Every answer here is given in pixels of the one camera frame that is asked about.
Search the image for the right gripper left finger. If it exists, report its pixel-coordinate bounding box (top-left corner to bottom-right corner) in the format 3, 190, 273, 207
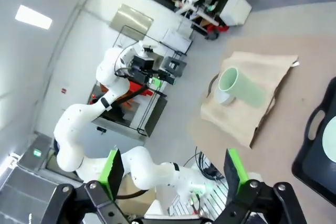
46, 148, 125, 224

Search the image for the black tray with smooth base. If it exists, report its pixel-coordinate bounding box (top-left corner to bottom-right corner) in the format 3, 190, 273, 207
291, 77, 336, 196

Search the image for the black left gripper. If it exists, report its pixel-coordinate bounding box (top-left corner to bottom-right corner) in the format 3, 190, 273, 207
129, 56, 176, 88

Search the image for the light green bowl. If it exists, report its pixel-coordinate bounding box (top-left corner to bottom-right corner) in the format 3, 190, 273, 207
322, 117, 336, 164

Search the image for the small grey round dish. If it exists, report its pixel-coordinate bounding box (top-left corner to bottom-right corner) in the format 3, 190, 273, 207
214, 87, 237, 106

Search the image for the cardboard box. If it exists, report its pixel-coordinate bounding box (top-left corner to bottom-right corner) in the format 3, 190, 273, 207
117, 173, 158, 216

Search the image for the bundle of black cables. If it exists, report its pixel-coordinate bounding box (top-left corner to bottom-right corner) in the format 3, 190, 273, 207
194, 146, 224, 180

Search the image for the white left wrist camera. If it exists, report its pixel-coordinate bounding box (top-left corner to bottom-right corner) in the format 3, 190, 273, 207
138, 40, 156, 52

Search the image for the light green tall cup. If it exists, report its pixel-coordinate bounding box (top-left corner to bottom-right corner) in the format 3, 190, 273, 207
218, 68, 267, 109

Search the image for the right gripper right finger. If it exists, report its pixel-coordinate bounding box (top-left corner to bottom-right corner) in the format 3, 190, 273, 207
215, 148, 308, 224

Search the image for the rectangular ceiling light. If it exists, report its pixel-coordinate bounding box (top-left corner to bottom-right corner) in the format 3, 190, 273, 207
15, 5, 53, 29

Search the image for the black metal frame cart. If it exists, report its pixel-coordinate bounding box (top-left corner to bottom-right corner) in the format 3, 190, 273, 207
91, 24, 190, 138

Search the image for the white plastic bin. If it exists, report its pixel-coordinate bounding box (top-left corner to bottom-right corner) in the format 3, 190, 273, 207
220, 0, 252, 27

